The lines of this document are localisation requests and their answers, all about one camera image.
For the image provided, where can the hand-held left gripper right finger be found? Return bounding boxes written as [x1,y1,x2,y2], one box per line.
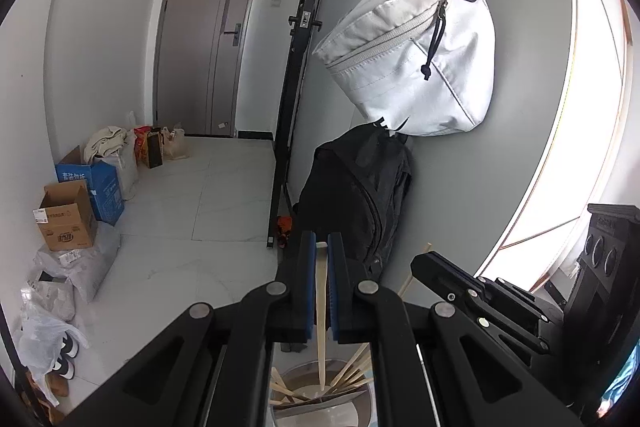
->
[327,232,583,427]

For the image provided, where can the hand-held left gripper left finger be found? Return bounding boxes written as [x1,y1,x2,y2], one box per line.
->
[65,229,317,427]

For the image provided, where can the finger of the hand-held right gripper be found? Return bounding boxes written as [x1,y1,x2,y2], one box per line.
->
[410,252,551,355]
[477,277,566,338]

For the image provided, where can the pale bamboo chopstick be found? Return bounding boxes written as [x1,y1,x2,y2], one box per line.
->
[398,243,432,297]
[315,242,330,400]

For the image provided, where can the bundle of chopsticks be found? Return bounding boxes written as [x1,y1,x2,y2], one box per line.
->
[270,342,376,408]

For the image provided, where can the white plastic cup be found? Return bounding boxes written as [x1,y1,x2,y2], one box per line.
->
[270,359,376,427]

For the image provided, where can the white fabric shoulder bag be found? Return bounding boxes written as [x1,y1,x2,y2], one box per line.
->
[312,0,496,138]

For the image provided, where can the small orange black object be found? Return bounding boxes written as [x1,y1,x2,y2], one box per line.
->
[277,217,296,249]

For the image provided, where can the black backpack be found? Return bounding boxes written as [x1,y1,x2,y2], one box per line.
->
[292,122,413,283]

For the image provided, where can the beige plastic bag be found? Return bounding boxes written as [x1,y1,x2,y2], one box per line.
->
[160,122,191,161]

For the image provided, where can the dark paper bag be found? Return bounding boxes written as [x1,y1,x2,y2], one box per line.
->
[146,127,164,169]

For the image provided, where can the white sack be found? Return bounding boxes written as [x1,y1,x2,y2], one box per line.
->
[107,132,142,200]

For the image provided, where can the red snack bag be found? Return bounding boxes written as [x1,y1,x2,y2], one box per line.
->
[132,126,153,168]

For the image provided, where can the blue cardboard box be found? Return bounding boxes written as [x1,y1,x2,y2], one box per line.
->
[55,146,126,227]

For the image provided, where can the white plastic parcel bag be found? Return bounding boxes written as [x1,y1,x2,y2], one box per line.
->
[32,232,121,303]

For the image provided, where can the brown cardboard box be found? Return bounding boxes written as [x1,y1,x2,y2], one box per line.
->
[32,179,98,253]

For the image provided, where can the beige cloth bundle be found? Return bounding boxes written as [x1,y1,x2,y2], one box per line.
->
[82,126,128,162]

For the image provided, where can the black white slippers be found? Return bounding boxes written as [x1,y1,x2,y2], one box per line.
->
[50,332,81,380]

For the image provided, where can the grey printed parcel bag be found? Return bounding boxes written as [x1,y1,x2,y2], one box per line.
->
[20,277,76,323]

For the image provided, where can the grey door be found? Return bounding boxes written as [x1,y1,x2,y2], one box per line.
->
[152,0,268,138]

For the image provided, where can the brown shoes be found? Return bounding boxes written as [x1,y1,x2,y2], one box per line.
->
[25,372,68,413]

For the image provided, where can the clear plastic bag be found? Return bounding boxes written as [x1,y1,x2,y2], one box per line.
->
[15,307,88,403]

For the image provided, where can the black metal rack frame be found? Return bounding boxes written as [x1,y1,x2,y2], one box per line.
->
[267,0,346,250]

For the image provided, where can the wooden window frame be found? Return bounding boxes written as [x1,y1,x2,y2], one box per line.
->
[475,0,632,278]

